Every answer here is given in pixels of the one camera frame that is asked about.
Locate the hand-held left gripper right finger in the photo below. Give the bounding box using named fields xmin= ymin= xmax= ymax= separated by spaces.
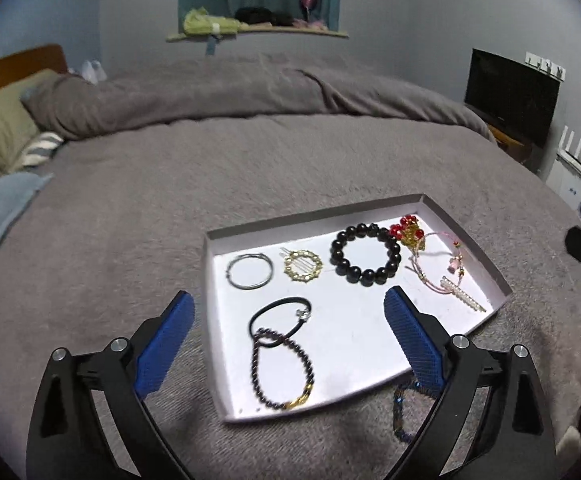
xmin=383 ymin=285 xmax=557 ymax=480

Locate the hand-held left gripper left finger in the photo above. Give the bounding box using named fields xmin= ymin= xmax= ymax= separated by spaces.
xmin=25 ymin=290 xmax=196 ymax=480

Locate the grey cardboard box lid tray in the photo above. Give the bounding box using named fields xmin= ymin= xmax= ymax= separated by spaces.
xmin=203 ymin=192 xmax=513 ymax=426

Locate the blue bead bracelet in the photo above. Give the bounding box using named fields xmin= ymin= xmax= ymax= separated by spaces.
xmin=391 ymin=380 xmax=438 ymax=443

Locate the pearl hair clip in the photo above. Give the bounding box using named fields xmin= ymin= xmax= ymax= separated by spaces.
xmin=440 ymin=275 xmax=487 ymax=313

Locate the pink cord bracelet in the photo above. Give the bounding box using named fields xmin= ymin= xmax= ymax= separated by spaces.
xmin=405 ymin=230 xmax=471 ymax=293

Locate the black hair tie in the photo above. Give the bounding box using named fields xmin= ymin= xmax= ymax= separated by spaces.
xmin=248 ymin=296 xmax=313 ymax=348

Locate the large black bead bracelet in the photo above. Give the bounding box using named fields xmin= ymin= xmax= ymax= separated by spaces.
xmin=330 ymin=223 xmax=402 ymax=288

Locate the small dark bead bracelet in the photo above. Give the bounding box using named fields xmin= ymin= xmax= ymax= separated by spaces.
xmin=252 ymin=328 xmax=317 ymax=411

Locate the gold ring hair clip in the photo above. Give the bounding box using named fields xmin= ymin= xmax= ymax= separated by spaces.
xmin=283 ymin=247 xmax=324 ymax=284

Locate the white cabinet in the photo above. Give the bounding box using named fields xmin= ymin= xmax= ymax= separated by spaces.
xmin=545 ymin=157 xmax=581 ymax=211

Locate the white router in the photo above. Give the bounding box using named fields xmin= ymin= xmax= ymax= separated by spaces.
xmin=555 ymin=127 xmax=581 ymax=176

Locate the silver bangle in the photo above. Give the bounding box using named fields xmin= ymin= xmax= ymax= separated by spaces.
xmin=226 ymin=252 xmax=274 ymax=291

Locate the wooden television stand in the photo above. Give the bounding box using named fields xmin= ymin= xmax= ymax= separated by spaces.
xmin=487 ymin=122 xmax=546 ymax=176

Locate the red bead gold brooch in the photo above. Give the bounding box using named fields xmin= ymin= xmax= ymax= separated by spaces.
xmin=389 ymin=214 xmax=427 ymax=253

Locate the black television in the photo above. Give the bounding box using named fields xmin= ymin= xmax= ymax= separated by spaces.
xmin=463 ymin=48 xmax=562 ymax=150

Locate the white cloth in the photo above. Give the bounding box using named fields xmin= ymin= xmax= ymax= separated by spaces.
xmin=555 ymin=425 xmax=581 ymax=466

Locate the striped pillow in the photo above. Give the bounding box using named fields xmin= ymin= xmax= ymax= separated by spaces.
xmin=18 ymin=131 xmax=66 ymax=168

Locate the olive green pillow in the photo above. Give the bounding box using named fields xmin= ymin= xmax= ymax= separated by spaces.
xmin=0 ymin=69 xmax=61 ymax=176

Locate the rolled grey duvet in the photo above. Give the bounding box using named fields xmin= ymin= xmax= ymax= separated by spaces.
xmin=20 ymin=52 xmax=498 ymax=143

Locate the white plastic bag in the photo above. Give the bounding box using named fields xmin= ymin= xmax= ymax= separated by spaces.
xmin=70 ymin=60 xmax=108 ymax=83

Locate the wooden headboard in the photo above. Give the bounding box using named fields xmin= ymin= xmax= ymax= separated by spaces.
xmin=0 ymin=44 xmax=68 ymax=196

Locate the green cloth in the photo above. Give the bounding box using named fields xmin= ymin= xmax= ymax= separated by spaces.
xmin=183 ymin=6 xmax=241 ymax=37

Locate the wooden window sill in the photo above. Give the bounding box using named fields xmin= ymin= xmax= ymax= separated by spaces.
xmin=165 ymin=25 xmax=350 ymax=43

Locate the black cloth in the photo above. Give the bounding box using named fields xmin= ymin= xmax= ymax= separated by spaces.
xmin=234 ymin=6 xmax=298 ymax=27

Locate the wall hook rack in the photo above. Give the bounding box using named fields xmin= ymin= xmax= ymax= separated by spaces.
xmin=524 ymin=51 xmax=567 ymax=81

